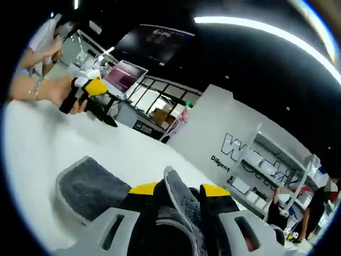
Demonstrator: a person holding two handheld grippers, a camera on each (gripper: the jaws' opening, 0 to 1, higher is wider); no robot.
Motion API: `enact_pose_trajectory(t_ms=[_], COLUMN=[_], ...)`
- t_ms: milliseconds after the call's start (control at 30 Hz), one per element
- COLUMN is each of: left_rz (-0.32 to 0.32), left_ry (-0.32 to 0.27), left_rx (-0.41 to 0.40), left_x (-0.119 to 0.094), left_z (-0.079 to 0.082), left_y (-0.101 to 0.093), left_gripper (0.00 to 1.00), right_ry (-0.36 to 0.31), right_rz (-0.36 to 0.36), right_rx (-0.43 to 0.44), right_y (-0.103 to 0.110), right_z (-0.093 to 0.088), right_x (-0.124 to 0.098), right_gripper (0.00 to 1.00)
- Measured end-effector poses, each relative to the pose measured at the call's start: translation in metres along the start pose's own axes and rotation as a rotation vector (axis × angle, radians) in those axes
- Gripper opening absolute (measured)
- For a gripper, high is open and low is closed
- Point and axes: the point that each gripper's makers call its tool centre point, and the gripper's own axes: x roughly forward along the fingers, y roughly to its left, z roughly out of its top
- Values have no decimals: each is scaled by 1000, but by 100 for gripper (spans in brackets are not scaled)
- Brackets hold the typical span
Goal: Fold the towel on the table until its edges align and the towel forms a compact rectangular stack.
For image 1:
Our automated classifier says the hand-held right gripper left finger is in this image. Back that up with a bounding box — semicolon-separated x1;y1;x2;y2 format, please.
76;182;161;256

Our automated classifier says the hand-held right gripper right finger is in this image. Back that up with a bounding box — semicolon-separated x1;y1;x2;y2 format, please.
199;183;288;256

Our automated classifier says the grey towel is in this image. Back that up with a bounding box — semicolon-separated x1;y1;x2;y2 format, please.
55;156;214;256

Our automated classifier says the person's left hand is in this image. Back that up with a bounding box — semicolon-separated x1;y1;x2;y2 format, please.
43;76;88;115

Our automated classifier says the open silver laptop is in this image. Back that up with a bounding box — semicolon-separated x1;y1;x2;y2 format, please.
102;60;149;101

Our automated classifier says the grey desk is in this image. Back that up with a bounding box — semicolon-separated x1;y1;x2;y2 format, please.
116;97;167;135

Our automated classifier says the white table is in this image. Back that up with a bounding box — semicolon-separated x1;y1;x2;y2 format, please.
2;100;269;256

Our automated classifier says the cardboard box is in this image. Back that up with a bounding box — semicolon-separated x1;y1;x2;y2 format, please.
151;107;175;127

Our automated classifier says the white shelf rack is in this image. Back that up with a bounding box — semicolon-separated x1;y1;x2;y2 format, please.
230;124;330;223

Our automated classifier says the large dark display screen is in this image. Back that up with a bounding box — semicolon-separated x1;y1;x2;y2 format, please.
113;23;197;66

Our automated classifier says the white lettered partition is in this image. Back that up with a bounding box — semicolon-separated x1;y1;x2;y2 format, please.
166;84;316;218

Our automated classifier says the long ceiling light strip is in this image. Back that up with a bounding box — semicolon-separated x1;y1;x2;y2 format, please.
193;15;341;86

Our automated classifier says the silver bracelet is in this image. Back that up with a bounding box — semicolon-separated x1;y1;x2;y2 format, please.
27;76;45;101

